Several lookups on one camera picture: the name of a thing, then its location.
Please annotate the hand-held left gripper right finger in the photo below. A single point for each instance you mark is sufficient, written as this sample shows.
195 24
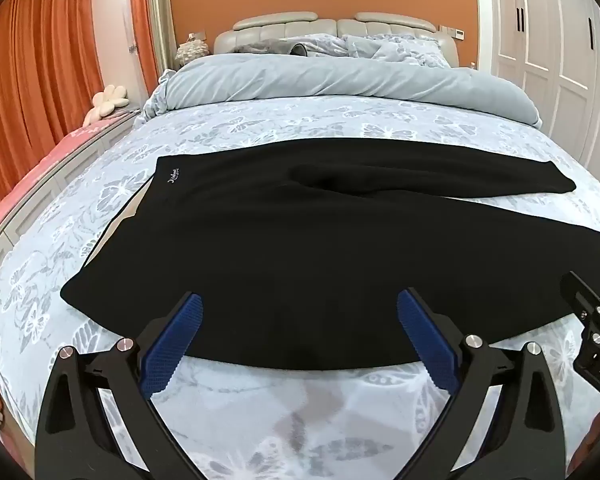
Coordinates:
427 340

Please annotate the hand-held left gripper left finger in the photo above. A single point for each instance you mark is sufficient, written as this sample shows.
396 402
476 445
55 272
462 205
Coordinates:
172 340

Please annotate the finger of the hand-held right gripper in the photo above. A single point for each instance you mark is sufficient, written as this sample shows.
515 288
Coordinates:
580 292

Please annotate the black pants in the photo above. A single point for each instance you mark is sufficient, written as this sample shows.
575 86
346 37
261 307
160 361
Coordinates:
280 260

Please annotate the butterfly-print bed sheet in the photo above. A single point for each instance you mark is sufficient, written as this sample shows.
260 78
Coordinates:
330 120

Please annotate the white flower plush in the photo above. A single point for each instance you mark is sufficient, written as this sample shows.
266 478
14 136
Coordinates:
107 100

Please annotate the white wardrobe doors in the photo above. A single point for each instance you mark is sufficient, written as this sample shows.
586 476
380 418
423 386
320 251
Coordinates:
540 35

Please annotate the light blue duvet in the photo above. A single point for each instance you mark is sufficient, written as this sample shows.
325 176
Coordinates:
330 77

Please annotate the white bedside ornament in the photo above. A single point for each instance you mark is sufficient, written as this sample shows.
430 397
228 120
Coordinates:
192 52

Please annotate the light floral pillow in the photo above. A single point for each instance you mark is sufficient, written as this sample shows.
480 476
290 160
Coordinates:
395 50

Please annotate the dark grey cloth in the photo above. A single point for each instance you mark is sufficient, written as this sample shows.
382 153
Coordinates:
265 47

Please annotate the orange curtain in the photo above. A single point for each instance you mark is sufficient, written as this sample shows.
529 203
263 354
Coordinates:
40 60

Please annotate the beige padded headboard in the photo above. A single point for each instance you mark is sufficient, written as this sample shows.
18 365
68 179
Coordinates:
280 27

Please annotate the white wall switch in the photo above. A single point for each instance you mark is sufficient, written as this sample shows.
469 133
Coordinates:
196 36
452 33

